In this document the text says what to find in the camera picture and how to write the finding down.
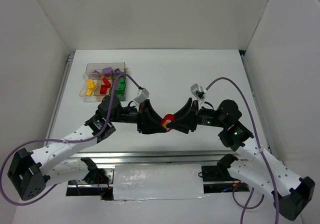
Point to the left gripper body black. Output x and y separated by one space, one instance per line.
140 119

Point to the green 2x4 lego brick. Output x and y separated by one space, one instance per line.
119 92

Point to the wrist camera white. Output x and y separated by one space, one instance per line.
199 93
142 96

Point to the yellow half-round lego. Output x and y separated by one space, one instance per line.
90 83

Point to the red curved lego brick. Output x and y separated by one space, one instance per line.
106 82

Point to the aluminium rail front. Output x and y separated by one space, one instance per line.
167 157

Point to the clear compartment container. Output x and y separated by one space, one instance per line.
99 80

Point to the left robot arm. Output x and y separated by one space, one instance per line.
32 171

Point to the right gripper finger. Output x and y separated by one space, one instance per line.
180 125
185 113

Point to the white taped cover plate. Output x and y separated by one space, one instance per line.
157 182

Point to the small green lego brick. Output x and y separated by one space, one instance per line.
122 80

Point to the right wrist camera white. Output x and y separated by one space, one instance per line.
199 93

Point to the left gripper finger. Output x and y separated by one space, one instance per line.
150 114
153 127

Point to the red flower lego brick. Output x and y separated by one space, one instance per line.
166 120

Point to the green 2x2 lego brick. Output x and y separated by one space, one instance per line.
122 86

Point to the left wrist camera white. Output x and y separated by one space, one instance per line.
142 96

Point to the long yellow lego brick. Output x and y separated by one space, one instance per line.
89 91

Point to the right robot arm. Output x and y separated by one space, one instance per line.
289 191

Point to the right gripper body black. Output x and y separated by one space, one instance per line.
195 115

